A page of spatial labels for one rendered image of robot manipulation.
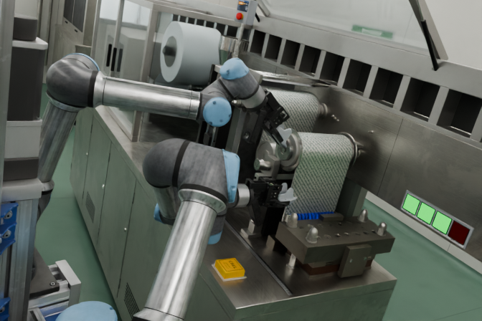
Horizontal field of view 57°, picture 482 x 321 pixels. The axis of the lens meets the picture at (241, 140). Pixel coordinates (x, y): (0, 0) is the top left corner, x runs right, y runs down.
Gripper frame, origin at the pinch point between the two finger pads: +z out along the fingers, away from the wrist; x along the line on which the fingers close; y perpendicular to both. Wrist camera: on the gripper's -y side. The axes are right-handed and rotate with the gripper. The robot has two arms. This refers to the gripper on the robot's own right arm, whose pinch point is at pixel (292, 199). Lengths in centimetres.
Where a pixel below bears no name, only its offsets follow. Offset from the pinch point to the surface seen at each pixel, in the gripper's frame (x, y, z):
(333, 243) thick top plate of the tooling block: -19.2, -6.0, 4.9
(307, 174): -0.2, 9.5, 3.3
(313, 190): -0.2, 3.1, 8.0
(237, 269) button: -12.7, -16.6, -25.1
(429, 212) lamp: -31.0, 10.3, 29.4
